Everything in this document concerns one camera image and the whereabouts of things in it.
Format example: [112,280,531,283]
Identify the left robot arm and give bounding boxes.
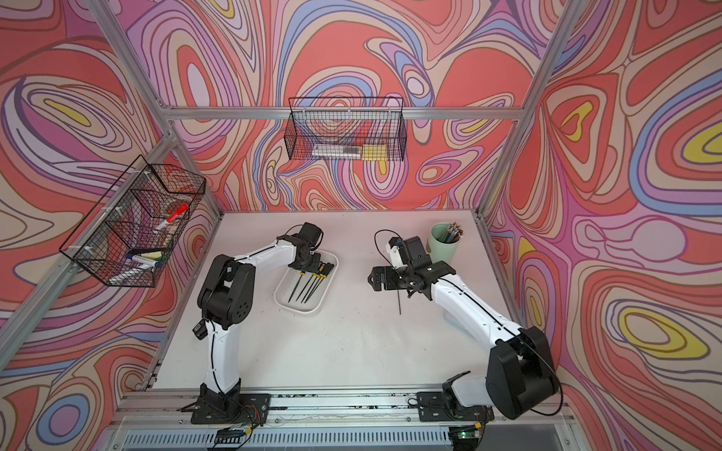
[197,223,323,396]

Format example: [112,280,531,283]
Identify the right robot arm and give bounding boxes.
[368,236,563,419]

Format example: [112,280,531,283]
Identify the white storage tray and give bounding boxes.
[273,250,340,317]

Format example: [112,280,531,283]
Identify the yellow box in basket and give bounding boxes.
[361,144,388,162]

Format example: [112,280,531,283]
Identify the green pencil cup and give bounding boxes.
[427,223,462,263]

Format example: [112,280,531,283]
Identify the coloured pencils bundle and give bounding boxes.
[440,223,464,244]

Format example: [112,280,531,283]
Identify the clear tube in basket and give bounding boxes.
[311,144,362,160]

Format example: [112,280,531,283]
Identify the red marker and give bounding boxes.
[154,204,189,232]

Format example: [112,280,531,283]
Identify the blue cap marker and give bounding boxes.
[126,254,160,269]

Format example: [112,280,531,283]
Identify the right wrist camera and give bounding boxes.
[385,237,405,269]

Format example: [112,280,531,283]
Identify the black wire basket back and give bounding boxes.
[284,95,408,162]

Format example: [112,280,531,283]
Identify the black wire basket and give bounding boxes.
[284,95,408,162]
[59,156,206,288]

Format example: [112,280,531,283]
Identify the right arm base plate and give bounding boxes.
[407,391,494,424]

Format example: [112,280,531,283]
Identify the black wire basket left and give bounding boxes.
[59,156,206,288]

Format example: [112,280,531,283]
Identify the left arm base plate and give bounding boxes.
[191,386,271,426]

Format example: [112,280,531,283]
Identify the aluminium rail front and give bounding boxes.
[96,385,591,450]

